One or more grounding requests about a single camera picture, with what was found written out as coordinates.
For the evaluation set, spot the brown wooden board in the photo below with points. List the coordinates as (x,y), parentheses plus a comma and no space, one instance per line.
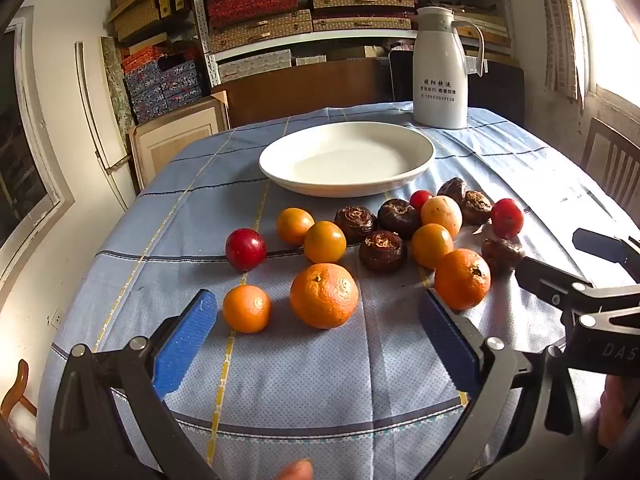
(300,85)

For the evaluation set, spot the grey marble slab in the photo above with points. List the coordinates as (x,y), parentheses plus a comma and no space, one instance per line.
(116,85)

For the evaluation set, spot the stack of woven tan boxes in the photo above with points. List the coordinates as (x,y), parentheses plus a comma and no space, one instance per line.
(260,27)

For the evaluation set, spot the small rough mandarin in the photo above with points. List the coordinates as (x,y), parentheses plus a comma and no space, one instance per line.
(246,308)

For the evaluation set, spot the person's left hand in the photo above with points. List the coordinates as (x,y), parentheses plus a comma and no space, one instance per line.
(297,471)

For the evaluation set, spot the white framed window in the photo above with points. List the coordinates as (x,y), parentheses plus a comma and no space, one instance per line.
(20,160)

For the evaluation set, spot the pale orange round fruit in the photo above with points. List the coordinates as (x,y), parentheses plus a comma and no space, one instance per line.
(441,216)

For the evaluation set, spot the dark brown water chestnut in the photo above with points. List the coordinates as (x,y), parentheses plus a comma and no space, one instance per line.
(476,206)
(382,251)
(355,224)
(452,191)
(398,217)
(502,256)

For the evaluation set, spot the white thermos jug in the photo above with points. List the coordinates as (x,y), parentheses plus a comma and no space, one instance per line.
(440,60)

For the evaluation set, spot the bright window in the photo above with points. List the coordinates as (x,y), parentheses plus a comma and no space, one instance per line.
(615,35)

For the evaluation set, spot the medium rough mandarin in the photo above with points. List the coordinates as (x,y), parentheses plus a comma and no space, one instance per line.
(462,278)

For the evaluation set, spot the reddish wooden chair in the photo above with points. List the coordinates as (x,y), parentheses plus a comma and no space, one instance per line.
(20,375)

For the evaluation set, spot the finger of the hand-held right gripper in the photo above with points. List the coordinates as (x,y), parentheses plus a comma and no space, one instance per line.
(600,246)
(555,285)

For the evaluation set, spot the large rough orange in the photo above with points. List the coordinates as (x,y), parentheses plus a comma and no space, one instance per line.
(324,296)

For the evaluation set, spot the white oval plate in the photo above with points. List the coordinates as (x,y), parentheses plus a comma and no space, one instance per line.
(345,160)

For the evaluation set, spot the light wooden cabinet panel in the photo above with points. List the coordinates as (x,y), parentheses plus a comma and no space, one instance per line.
(170,140)

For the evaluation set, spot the white metal shelf rack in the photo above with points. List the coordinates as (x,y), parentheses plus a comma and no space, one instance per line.
(200,15)

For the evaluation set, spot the dark wooden slatted chair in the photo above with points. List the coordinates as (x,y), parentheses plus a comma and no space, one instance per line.
(615,160)

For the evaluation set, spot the blue checked tablecloth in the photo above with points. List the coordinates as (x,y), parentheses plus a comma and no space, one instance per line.
(300,385)

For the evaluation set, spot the stack of yellow cardboard boxes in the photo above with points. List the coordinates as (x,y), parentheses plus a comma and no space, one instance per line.
(140,10)

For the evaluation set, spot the white wall socket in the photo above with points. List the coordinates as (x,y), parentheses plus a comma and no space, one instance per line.
(55,319)

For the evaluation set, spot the bamboo blind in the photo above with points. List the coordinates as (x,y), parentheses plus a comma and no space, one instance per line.
(562,35)

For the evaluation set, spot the stack of blue patterned boxes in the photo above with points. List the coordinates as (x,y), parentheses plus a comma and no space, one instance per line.
(175,85)

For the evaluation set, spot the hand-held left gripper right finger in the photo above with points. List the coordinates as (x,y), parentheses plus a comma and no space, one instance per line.
(447,345)

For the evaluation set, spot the dark red cherry tomato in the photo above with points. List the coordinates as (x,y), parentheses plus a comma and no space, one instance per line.
(245,249)

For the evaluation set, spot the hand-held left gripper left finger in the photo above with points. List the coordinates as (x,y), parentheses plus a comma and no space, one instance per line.
(185,345)

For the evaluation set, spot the small smooth orange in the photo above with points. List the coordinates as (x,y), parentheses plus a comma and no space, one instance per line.
(295,226)
(325,242)
(431,246)

